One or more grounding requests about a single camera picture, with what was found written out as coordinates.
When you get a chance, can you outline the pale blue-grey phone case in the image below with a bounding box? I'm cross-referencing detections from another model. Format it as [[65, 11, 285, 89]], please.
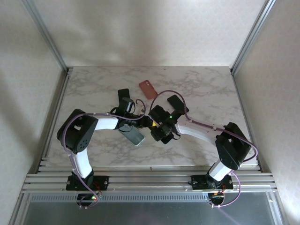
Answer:
[[118, 125, 145, 147]]

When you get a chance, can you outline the teal-edged black smartphone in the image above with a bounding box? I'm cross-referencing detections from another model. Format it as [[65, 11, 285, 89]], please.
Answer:
[[167, 94, 190, 113]]

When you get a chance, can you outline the salmon pink phone case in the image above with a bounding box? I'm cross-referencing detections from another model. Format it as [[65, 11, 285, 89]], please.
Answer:
[[138, 79, 158, 101]]

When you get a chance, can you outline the black smartphone in pale case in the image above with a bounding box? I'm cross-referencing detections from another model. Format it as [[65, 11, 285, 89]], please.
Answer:
[[117, 88, 132, 101]]

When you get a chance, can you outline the grey metal sheet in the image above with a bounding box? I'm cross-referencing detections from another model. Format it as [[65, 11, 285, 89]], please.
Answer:
[[22, 201, 277, 225]]

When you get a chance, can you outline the black controller board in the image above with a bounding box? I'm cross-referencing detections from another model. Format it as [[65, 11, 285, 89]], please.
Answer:
[[208, 191, 226, 208], [76, 193, 104, 210]]

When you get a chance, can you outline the aluminium extrusion base frame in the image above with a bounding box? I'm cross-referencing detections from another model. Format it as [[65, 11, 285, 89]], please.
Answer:
[[21, 159, 279, 195]]

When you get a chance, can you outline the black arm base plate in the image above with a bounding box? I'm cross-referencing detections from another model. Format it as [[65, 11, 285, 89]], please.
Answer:
[[66, 175, 110, 191], [190, 174, 234, 190]]

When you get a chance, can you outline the perforated grey cable duct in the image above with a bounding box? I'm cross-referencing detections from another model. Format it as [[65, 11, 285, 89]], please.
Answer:
[[30, 193, 209, 203]]

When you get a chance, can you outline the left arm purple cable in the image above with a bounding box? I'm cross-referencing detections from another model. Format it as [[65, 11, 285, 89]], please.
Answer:
[[62, 99, 147, 210]]

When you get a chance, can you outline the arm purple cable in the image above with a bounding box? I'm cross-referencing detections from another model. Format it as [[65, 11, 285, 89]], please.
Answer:
[[150, 90, 259, 209], [62, 99, 147, 210]]

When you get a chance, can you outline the aluminium side rail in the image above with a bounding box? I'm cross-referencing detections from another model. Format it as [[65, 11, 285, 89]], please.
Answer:
[[35, 67, 73, 174]]

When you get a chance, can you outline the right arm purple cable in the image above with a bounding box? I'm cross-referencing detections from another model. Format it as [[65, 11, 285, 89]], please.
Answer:
[[150, 90, 259, 209]]

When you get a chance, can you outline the aluminium frame post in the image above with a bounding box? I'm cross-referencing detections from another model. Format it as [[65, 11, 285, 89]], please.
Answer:
[[230, 0, 279, 75], [22, 0, 69, 72]]

